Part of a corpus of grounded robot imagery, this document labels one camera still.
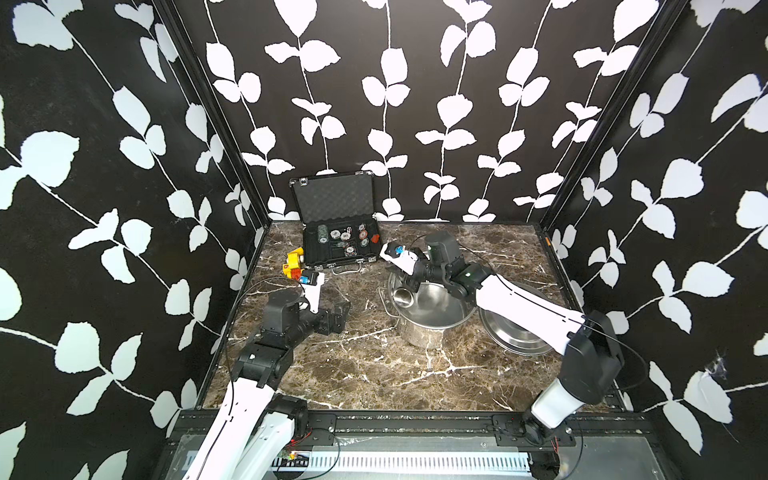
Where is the stainless steel pot lid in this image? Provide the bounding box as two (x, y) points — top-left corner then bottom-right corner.
(479, 309), (552, 357)

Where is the long steel ladle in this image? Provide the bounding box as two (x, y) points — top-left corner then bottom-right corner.
(391, 281), (420, 308)

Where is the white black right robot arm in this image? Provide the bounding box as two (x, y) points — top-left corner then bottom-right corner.
(380, 231), (625, 437)

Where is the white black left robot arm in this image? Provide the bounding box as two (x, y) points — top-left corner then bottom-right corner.
(184, 289), (351, 479)

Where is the yellow red toy block vehicle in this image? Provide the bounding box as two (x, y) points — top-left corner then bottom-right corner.
(282, 247), (304, 280)

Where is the stack of poker chips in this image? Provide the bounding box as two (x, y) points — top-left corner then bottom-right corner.
(317, 225), (329, 244)

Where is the black poker chip case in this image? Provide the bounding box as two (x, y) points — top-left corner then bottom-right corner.
(289, 171), (383, 270)

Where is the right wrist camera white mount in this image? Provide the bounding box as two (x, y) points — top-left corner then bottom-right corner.
(379, 242), (419, 276)

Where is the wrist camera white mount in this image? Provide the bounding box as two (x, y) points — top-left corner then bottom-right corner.
(299, 269), (325, 313)
(379, 242), (419, 276)

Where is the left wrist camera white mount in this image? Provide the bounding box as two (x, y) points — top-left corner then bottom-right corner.
(299, 269), (325, 313)

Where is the black base rail with vents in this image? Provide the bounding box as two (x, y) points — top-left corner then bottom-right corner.
(153, 406), (676, 479)

